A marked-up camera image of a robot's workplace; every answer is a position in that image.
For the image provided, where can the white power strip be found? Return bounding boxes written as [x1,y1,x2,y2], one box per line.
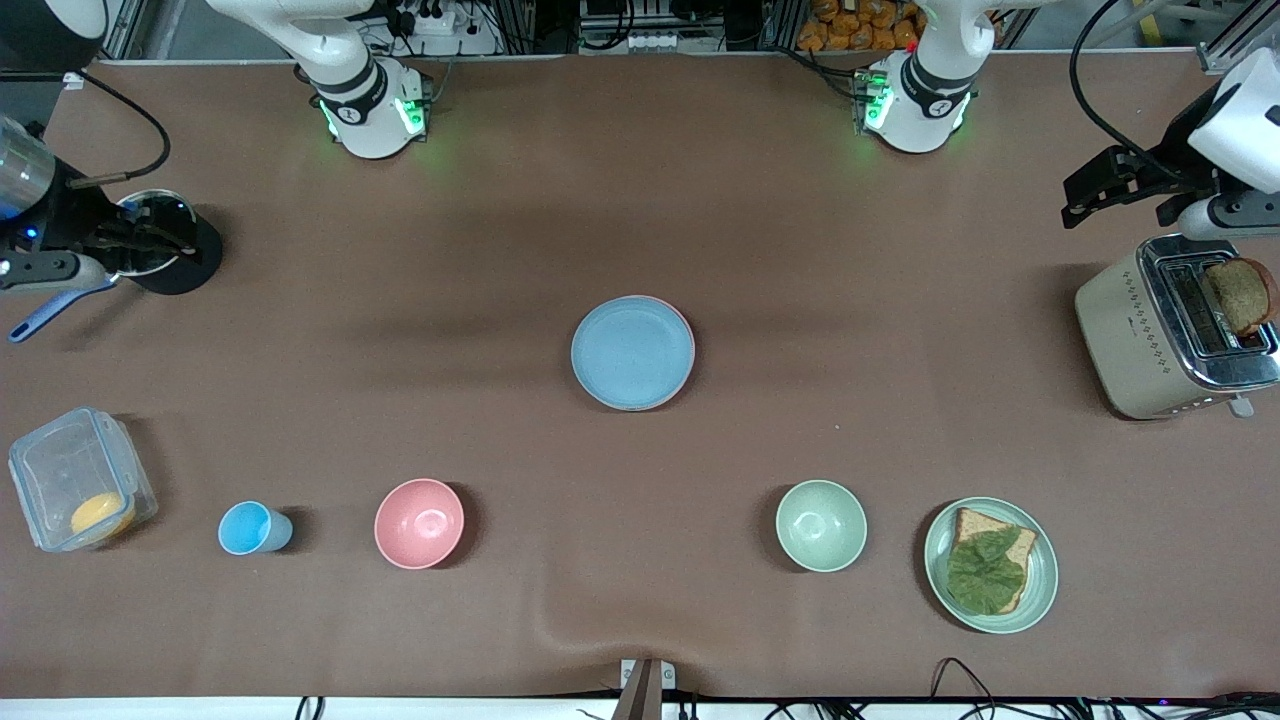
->
[398,3,458,37]

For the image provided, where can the orange snack bag pile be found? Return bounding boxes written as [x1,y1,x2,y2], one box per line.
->
[797,0,923,53]

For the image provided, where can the green lettuce leaf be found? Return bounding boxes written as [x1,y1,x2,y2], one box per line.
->
[947,527,1026,613]

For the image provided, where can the blue plate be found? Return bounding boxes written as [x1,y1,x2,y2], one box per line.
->
[571,297,693,411]

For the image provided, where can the bread slice with lettuce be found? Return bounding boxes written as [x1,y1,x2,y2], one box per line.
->
[950,508,1038,613]

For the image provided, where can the pink plate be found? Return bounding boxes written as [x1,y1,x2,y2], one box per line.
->
[575,295,697,413]

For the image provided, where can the clear plastic food container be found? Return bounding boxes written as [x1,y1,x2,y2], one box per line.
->
[9,406,160,553]

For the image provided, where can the green bowl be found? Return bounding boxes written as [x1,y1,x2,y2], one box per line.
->
[776,480,868,573]

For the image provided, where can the brown table cover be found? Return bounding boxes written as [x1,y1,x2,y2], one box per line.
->
[0,55,1280,701]

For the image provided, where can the brown toast slice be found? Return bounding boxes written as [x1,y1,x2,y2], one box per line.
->
[1203,258,1279,337]

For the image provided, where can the blue cup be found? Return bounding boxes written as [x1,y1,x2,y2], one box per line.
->
[218,501,295,556]

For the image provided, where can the pink bowl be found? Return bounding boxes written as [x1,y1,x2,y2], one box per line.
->
[374,478,466,571]

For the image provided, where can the orange round food piece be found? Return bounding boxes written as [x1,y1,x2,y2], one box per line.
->
[70,492,137,542]

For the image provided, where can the green plate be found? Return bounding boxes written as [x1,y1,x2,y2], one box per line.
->
[924,497,1059,634]

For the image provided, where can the steel saucepan with blue handle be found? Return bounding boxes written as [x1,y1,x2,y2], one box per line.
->
[10,189,201,343]

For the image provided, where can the black loose cable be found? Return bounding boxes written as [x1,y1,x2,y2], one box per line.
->
[928,657,1006,701]

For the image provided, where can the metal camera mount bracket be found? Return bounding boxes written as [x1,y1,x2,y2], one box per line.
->
[612,657,678,720]

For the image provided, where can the beige and chrome toaster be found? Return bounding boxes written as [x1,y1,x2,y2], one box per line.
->
[1076,232,1280,421]

